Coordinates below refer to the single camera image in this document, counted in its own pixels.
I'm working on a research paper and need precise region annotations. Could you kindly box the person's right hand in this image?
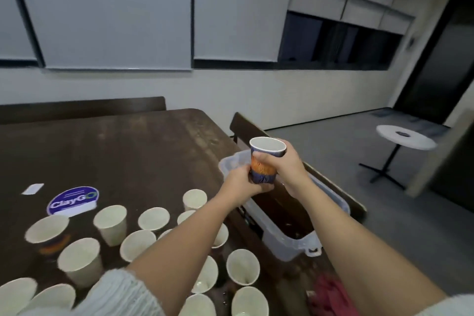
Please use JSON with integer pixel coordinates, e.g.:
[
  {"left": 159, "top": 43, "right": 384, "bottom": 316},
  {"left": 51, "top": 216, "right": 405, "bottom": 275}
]
[{"left": 274, "top": 139, "right": 312, "bottom": 200}]

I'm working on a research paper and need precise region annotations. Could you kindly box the person's left hand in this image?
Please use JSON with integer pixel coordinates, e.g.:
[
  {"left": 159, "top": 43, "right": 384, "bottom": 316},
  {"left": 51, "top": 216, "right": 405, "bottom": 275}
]
[{"left": 218, "top": 162, "right": 275, "bottom": 208}]

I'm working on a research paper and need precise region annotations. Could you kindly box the orange blue patterned paper cup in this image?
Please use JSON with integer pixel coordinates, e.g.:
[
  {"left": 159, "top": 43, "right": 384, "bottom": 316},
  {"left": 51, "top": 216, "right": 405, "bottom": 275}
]
[{"left": 249, "top": 136, "right": 287, "bottom": 185}]

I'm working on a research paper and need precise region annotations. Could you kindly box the dark red cloth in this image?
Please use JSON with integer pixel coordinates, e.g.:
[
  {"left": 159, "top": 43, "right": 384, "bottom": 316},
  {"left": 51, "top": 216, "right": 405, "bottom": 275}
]
[{"left": 307, "top": 274, "right": 360, "bottom": 316}]

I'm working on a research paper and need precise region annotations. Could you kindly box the dark wooden chair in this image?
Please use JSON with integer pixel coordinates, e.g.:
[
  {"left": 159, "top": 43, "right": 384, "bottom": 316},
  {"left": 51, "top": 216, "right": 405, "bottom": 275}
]
[
  {"left": 0, "top": 96, "right": 167, "bottom": 125},
  {"left": 229, "top": 111, "right": 367, "bottom": 224}
]

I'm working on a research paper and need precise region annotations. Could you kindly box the person's right forearm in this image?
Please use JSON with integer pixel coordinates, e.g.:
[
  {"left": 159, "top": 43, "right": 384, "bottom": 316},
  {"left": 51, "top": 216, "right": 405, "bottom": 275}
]
[{"left": 296, "top": 182, "right": 474, "bottom": 316}]

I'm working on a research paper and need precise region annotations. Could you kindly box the group of paper cups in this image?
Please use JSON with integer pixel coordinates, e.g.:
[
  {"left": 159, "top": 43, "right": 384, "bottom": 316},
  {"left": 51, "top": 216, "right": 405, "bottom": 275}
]
[{"left": 0, "top": 188, "right": 271, "bottom": 316}]

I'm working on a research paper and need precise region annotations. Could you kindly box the white wall panel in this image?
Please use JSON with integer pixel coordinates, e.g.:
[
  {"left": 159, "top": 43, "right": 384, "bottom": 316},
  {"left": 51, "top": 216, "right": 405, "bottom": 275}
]
[
  {"left": 193, "top": 0, "right": 299, "bottom": 63},
  {"left": 0, "top": 0, "right": 38, "bottom": 63},
  {"left": 9, "top": 0, "right": 194, "bottom": 71}
]

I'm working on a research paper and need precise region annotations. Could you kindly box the person's left forearm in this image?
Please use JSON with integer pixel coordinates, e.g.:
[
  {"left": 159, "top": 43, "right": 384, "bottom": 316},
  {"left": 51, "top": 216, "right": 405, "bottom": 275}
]
[{"left": 22, "top": 190, "right": 245, "bottom": 316}]

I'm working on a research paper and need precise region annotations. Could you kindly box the round blue sticker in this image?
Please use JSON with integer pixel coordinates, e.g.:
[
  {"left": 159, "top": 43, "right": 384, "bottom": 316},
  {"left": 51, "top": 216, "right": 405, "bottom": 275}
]
[{"left": 46, "top": 185, "right": 100, "bottom": 218}]

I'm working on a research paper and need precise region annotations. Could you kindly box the clear plastic storage bin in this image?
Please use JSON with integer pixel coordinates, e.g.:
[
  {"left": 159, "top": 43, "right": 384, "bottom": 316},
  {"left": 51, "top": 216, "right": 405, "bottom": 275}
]
[{"left": 218, "top": 149, "right": 351, "bottom": 263}]

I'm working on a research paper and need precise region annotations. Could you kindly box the dark window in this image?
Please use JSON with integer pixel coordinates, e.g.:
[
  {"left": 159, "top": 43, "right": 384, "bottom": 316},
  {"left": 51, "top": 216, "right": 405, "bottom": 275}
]
[{"left": 277, "top": 10, "right": 404, "bottom": 71}]

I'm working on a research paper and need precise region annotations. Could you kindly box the round white side table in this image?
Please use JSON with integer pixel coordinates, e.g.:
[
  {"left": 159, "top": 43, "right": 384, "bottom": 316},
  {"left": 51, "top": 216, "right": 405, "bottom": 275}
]
[{"left": 359, "top": 124, "right": 438, "bottom": 191}]

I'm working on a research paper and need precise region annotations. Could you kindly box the dark wooden table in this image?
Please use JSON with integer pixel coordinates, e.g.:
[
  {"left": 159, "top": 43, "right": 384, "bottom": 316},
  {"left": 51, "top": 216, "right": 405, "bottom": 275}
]
[{"left": 0, "top": 108, "right": 349, "bottom": 316}]

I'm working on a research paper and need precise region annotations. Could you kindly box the white paper cup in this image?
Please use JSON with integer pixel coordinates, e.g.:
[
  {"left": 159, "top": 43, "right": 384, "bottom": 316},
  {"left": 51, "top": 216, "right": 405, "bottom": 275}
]
[{"left": 182, "top": 188, "right": 208, "bottom": 211}]

